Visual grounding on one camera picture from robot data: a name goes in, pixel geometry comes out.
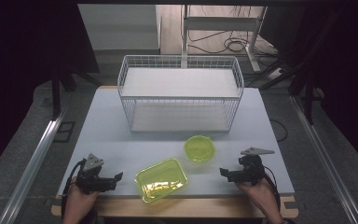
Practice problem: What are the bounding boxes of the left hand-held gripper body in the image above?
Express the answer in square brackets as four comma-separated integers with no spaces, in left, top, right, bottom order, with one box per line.
[74,153,110,195]

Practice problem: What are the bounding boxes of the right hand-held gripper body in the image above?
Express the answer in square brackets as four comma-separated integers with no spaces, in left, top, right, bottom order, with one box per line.
[237,147,276,187]

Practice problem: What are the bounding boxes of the green round plastic bowl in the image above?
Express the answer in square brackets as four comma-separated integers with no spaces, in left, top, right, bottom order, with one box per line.
[184,134,216,163]

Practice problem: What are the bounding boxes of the green rectangular plastic container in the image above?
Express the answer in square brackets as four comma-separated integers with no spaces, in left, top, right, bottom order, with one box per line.
[134,158,189,204]

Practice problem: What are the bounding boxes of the white wire shelf rack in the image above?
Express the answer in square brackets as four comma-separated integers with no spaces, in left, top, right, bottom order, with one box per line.
[117,54,245,134]

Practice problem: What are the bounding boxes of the person's left hand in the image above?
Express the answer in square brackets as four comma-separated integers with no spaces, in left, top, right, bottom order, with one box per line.
[62,181,101,217]

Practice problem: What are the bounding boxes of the person's right hand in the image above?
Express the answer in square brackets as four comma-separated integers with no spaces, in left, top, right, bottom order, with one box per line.
[235,177,277,214]

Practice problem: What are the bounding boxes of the black metal stand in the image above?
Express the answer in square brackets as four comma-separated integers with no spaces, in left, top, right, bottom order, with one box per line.
[49,60,102,121]
[245,43,327,126]

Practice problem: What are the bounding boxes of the dark curtain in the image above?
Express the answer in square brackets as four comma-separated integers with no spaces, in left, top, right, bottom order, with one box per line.
[259,0,358,180]
[0,0,101,183]

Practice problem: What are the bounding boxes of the white cabinet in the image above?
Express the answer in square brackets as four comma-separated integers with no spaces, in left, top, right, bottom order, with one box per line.
[77,3,161,56]

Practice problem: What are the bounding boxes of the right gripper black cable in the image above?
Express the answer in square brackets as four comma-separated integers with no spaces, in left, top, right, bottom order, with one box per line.
[262,166,282,213]

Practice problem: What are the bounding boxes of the black looped floor cable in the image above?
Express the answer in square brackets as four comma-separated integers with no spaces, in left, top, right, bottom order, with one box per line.
[268,118,290,144]

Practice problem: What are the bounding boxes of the black floor bracket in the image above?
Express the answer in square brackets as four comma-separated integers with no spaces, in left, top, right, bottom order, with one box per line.
[52,120,76,144]

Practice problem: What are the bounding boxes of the aluminium rail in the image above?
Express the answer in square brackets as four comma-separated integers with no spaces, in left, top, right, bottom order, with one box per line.
[0,105,69,224]
[289,93,358,224]

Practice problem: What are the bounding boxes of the tangle of black floor cables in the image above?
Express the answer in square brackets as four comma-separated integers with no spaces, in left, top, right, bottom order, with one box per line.
[187,5,279,58]

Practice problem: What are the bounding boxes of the white metal desk frame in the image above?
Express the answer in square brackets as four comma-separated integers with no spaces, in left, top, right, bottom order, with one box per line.
[180,4,269,73]

